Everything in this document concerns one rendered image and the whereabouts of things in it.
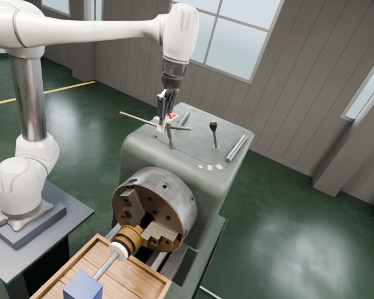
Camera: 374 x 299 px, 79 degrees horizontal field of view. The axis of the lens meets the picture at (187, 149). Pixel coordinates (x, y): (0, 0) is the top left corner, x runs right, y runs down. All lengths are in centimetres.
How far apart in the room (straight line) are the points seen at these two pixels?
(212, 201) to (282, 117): 287
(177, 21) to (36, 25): 41
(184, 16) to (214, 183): 56
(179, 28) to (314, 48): 283
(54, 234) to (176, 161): 69
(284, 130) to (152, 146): 295
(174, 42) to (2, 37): 49
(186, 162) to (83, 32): 56
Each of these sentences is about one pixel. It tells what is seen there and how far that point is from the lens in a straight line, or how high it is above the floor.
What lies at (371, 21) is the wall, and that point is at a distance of 353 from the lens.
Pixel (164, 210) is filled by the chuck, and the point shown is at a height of 118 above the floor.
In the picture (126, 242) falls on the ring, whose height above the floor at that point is 112.
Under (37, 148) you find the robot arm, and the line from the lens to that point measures 124.
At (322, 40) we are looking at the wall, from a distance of 348.
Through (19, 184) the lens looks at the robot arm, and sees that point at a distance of 114.
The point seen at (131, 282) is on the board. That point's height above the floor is 88.
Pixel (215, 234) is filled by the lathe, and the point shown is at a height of 54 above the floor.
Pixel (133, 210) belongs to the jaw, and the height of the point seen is 115.
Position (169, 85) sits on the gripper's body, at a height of 152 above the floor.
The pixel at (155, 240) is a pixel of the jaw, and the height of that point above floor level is 110.
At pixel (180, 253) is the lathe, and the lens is 110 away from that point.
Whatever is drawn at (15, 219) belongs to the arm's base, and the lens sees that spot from 127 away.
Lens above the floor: 178
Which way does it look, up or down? 33 degrees down
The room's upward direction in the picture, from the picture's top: 16 degrees clockwise
